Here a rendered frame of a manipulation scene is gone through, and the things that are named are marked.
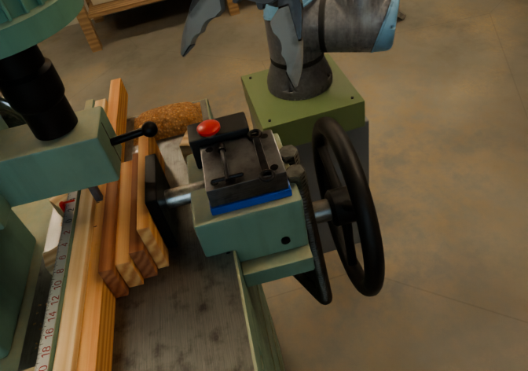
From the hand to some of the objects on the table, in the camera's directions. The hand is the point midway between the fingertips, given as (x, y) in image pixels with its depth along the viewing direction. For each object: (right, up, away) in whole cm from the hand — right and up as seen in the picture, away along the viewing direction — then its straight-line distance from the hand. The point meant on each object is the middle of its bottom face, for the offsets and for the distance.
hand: (235, 73), depth 55 cm
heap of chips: (-14, -3, +26) cm, 29 cm away
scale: (-22, -18, +3) cm, 29 cm away
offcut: (-7, -9, +18) cm, 21 cm away
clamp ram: (-6, -18, +7) cm, 21 cm away
